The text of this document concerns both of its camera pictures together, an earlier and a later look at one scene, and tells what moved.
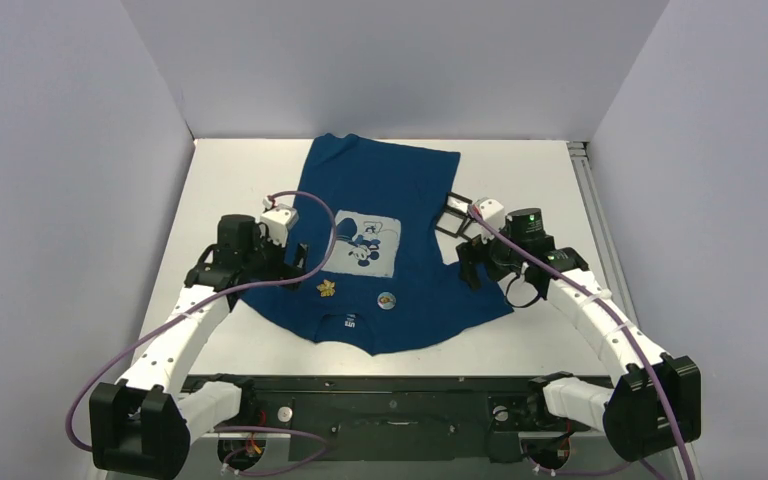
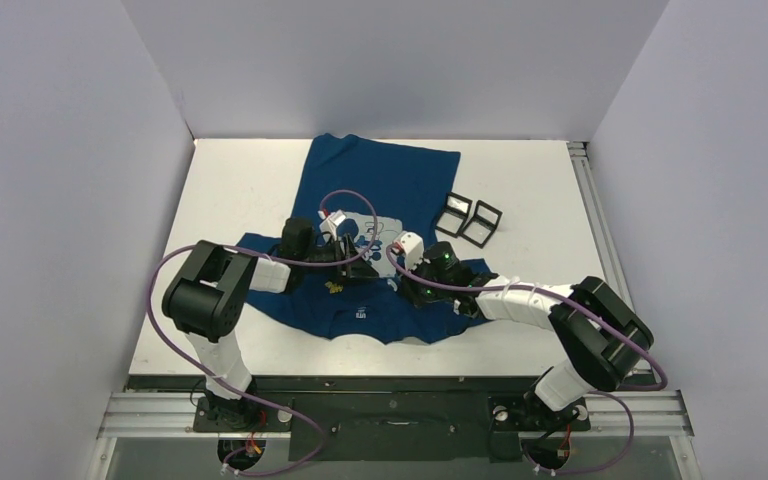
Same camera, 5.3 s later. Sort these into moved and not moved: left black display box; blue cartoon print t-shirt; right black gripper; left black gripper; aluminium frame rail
Moved: left black gripper; right black gripper
Not moved: left black display box; aluminium frame rail; blue cartoon print t-shirt
